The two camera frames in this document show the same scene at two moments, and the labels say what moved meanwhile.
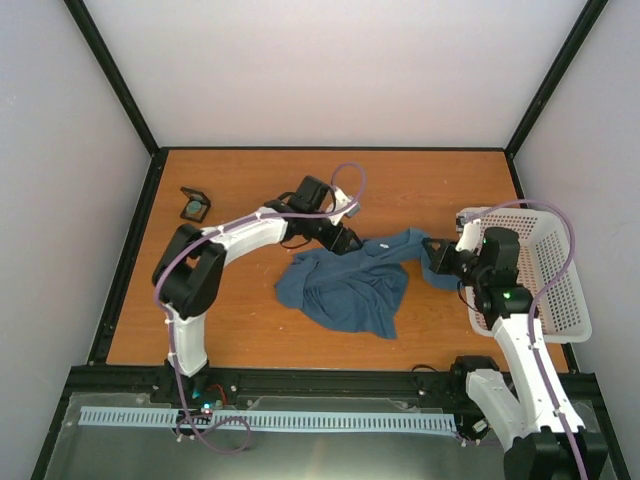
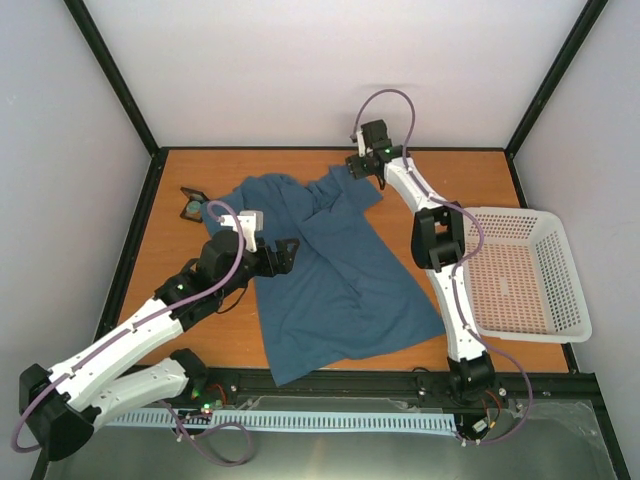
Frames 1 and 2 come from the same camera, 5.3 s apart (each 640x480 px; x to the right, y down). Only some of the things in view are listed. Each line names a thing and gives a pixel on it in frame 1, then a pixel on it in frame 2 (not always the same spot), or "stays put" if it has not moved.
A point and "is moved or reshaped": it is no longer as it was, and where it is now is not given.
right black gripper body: x=444 y=265 to x=359 y=172
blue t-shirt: x=364 y=287 is moved or reshaped
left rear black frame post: x=90 y=32 stays put
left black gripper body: x=334 y=243 to x=267 y=266
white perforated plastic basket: x=546 y=269 stays put
